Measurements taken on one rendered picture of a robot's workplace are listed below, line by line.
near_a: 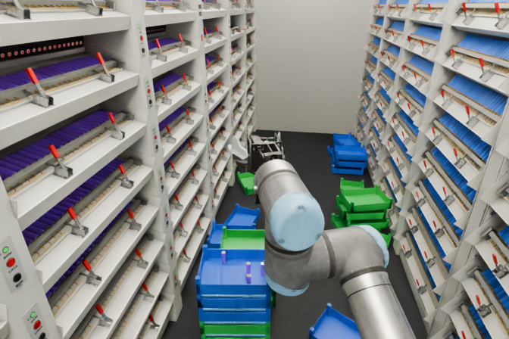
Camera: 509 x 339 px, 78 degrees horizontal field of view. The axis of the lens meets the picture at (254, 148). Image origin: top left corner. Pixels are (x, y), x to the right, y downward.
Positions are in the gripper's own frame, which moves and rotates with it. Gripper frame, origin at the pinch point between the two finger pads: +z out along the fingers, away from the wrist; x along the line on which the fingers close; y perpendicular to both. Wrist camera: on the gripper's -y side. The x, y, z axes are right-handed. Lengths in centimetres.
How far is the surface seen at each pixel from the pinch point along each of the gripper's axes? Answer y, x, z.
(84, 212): -24, 51, 14
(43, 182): -6, 53, 3
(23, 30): 29, 49, 5
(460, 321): -86, -86, -8
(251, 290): -69, -2, 12
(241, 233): -86, -7, 65
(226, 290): -69, 8, 14
